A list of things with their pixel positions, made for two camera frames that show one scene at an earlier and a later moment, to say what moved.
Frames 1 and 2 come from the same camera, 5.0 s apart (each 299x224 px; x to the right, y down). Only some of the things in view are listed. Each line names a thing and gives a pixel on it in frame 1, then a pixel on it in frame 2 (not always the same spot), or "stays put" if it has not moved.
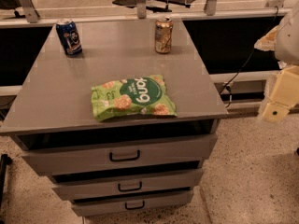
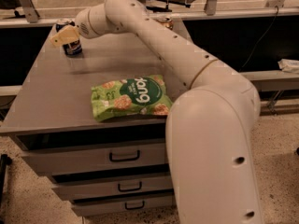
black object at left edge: [5, 161] stays put
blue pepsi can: [69, 37] stays put
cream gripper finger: [285, 95] → [65, 35]
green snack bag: [120, 98] stays put
